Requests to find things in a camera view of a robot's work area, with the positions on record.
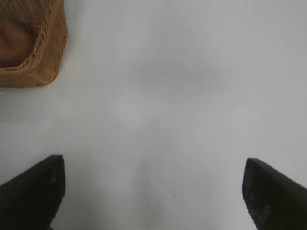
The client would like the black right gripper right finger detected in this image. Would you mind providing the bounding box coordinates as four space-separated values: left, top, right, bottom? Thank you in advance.
241 157 307 230

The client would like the orange fruit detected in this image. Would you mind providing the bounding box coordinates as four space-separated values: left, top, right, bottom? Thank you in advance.
0 20 36 67

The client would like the woven wicker basket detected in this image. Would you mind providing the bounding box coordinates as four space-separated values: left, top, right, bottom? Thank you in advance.
0 0 69 89

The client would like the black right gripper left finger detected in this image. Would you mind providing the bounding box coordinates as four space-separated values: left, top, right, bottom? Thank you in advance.
0 154 66 230

